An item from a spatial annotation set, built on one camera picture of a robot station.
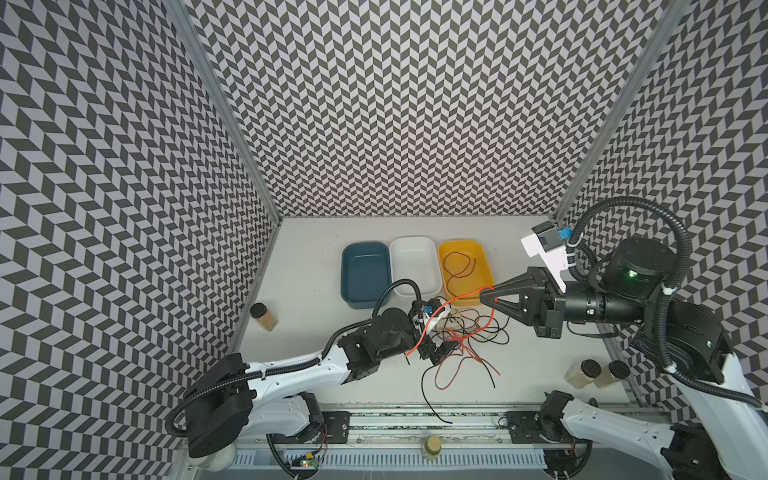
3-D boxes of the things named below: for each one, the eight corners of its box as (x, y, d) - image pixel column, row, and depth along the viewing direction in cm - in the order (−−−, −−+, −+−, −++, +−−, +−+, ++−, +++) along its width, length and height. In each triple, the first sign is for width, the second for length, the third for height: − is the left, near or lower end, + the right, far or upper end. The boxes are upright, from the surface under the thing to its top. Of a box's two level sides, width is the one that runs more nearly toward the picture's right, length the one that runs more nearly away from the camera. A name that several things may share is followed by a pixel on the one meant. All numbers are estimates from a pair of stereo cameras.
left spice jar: (261, 331, 90) (247, 315, 82) (265, 318, 93) (252, 302, 85) (275, 331, 90) (262, 315, 82) (279, 318, 93) (267, 302, 85)
